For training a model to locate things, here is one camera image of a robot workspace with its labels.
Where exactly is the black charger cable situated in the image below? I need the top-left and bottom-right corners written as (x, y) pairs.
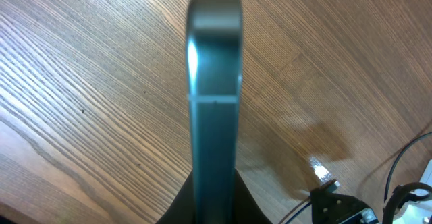
top-left (278, 179), bottom-right (341, 224)

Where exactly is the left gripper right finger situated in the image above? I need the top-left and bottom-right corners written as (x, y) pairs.
top-left (232, 170), bottom-right (271, 224)

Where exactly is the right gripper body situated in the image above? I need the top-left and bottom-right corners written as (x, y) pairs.
top-left (310, 189), bottom-right (379, 224)

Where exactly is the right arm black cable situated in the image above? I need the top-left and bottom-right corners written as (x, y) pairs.
top-left (381, 132), bottom-right (432, 224)

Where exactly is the smartphone with cyan screen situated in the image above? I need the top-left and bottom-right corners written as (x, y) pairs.
top-left (186, 0), bottom-right (242, 223)

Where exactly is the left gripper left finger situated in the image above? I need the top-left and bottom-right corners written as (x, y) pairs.
top-left (156, 173), bottom-right (196, 224)

